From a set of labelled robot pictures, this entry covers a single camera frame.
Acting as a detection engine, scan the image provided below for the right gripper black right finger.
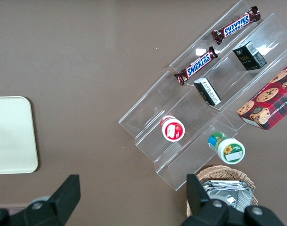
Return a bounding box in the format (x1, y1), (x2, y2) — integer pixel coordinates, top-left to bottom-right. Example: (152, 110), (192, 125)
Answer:
(180, 173), (285, 226)

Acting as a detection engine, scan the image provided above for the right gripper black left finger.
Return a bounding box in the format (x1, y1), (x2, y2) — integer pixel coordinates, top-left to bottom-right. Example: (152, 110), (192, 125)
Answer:
(0, 174), (82, 226)

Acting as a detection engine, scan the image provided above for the light wicker basket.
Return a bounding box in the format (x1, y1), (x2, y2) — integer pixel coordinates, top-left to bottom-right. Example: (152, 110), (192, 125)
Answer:
(186, 164), (260, 218)

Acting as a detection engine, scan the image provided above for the cream plastic tray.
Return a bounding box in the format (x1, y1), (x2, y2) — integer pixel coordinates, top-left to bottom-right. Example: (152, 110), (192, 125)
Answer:
(0, 96), (39, 176)

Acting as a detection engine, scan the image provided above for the silver foil packet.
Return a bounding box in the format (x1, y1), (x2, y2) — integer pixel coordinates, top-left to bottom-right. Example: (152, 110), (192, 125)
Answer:
(201, 179), (254, 214)

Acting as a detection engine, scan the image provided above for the green lidded yoghurt cup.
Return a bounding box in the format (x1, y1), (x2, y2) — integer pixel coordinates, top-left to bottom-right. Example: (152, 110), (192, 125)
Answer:
(207, 131), (246, 165)

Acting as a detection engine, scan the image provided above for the red lidded yoghurt cup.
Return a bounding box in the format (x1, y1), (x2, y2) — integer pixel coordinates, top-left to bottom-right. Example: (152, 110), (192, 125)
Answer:
(160, 114), (186, 143)

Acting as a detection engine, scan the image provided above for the small black carton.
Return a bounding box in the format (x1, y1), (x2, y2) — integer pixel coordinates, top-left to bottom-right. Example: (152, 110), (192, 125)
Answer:
(232, 40), (268, 72)
(193, 77), (222, 107)

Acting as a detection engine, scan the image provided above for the clear acrylic stepped display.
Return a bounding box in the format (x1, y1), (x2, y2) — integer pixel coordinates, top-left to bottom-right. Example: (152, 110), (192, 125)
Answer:
(117, 0), (287, 192)

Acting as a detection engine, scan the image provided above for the red tartan cookie box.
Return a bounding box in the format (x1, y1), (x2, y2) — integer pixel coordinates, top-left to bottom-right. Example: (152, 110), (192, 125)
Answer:
(236, 60), (287, 131)

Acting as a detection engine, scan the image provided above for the Snickers chocolate bar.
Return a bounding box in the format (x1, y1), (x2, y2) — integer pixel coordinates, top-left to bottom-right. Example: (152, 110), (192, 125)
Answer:
(173, 46), (219, 87)
(211, 6), (262, 46)

